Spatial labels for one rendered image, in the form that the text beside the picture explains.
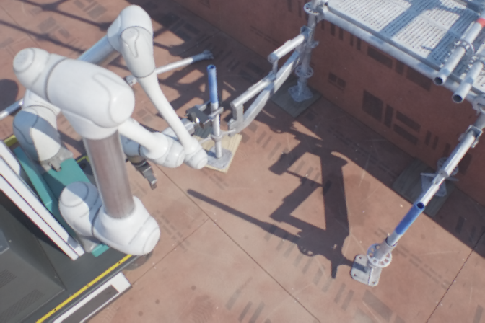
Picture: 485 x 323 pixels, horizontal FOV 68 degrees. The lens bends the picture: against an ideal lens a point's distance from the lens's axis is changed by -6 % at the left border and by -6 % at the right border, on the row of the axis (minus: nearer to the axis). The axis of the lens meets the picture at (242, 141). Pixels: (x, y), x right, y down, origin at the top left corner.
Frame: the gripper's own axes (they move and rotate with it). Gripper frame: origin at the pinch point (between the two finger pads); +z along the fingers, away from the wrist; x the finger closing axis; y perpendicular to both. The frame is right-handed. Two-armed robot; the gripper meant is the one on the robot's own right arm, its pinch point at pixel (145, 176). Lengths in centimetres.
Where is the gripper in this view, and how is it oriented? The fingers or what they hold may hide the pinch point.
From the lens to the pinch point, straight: 180.1
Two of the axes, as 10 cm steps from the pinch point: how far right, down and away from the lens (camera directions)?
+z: 0.0, 6.0, 8.0
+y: -7.5, 5.3, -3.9
